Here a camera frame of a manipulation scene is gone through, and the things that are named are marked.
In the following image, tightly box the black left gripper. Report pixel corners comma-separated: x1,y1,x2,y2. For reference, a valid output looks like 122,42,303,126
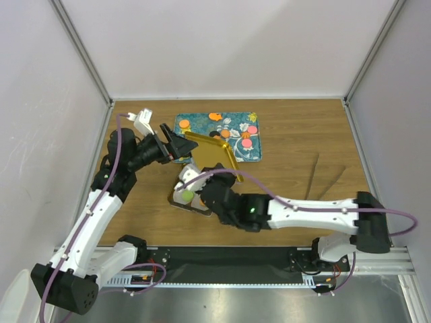
127,123,197,171

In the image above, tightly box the gold tin lid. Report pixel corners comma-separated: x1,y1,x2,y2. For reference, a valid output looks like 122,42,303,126
185,131,239,170

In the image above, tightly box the gold cookie tin box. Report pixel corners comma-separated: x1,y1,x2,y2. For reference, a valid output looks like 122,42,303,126
168,164,212,217

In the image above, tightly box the green round cookie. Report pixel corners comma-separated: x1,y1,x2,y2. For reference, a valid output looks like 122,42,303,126
181,190,195,203

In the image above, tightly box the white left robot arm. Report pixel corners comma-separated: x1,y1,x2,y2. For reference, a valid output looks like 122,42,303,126
30,124,198,322

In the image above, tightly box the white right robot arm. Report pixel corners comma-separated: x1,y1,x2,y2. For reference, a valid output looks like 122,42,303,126
198,166,391,271

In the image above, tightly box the orange round cookie top-left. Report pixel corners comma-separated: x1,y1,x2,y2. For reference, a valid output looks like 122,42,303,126
178,119,190,129

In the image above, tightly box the orange fish cookie top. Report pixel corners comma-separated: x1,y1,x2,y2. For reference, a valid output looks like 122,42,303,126
208,112,223,122

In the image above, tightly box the orange round cookie centre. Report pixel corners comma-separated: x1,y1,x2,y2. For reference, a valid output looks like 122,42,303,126
220,129,230,139

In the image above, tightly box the white paper cup bottom-right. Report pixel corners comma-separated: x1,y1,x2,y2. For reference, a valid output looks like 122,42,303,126
191,196,207,211

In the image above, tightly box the white paper cup bottom-left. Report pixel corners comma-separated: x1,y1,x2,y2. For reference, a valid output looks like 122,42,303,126
172,189,192,205

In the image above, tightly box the teal floral serving tray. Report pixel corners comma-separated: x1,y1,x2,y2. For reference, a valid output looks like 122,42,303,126
174,112,263,162

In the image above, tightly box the pink round cookie lower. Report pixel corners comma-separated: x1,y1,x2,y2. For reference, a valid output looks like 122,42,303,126
241,138,253,149

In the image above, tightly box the pink round cookie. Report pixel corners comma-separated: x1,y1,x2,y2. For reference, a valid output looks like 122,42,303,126
247,125,258,135
241,138,253,149

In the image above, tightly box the pink round cookie right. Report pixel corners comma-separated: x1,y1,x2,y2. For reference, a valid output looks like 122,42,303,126
247,125,258,135

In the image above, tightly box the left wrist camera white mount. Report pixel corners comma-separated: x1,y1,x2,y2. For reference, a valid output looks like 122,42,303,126
127,108,154,137

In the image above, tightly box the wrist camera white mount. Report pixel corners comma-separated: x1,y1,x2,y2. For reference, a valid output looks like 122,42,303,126
127,108,154,137
175,164,211,192

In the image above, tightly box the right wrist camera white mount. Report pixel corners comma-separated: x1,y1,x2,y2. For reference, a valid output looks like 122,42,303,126
175,164,211,192

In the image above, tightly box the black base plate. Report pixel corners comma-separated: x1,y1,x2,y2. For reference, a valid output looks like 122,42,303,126
150,246,350,285

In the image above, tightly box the white cable duct right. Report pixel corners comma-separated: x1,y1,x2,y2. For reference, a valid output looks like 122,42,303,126
302,271,341,288

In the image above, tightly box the white cable duct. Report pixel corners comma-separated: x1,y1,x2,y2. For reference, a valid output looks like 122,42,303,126
302,271,341,288
103,271,154,288

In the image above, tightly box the white cable duct left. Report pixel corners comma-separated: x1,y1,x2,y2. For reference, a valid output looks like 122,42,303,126
103,271,154,288

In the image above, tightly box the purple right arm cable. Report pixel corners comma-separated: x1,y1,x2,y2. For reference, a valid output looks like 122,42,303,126
175,168,418,297

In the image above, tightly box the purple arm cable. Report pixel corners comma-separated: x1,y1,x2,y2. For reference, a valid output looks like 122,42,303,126
175,168,418,297
38,113,166,322

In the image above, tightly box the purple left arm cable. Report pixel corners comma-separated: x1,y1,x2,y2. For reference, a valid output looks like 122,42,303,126
38,113,166,322

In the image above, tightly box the aluminium frame post left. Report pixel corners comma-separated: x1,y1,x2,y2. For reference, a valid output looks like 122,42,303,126
48,0,113,107

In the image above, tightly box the aluminium frame post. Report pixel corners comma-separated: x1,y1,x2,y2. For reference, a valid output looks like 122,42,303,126
343,0,407,104
48,0,113,107

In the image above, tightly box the aluminium frame post right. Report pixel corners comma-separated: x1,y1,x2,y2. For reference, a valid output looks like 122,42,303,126
343,0,407,104

